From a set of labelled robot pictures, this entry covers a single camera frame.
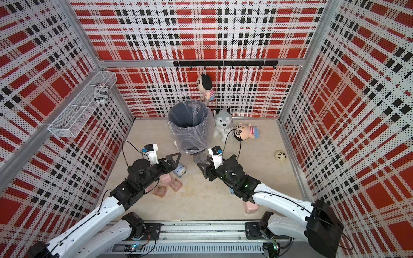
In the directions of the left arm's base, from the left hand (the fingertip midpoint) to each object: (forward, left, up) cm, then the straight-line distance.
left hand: (178, 156), depth 76 cm
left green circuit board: (-35, +18, -20) cm, 44 cm away
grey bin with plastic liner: (+28, -2, -7) cm, 29 cm away
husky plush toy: (+27, -23, -6) cm, 36 cm away
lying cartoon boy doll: (+25, -35, -13) cm, 45 cm away
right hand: (-3, -13, -1) cm, 13 cm away
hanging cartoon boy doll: (+40, -11, +12) cm, 43 cm away
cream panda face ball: (+11, -57, -18) cm, 61 cm away
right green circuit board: (-34, -43, -17) cm, 57 cm away
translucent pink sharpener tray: (-9, +13, -21) cm, 26 cm away
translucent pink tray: (-6, +5, -22) cm, 23 cm away
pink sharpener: (-19, -34, -15) cm, 42 cm away
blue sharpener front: (-1, +2, -14) cm, 14 cm away
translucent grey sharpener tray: (0, -10, -2) cm, 11 cm away
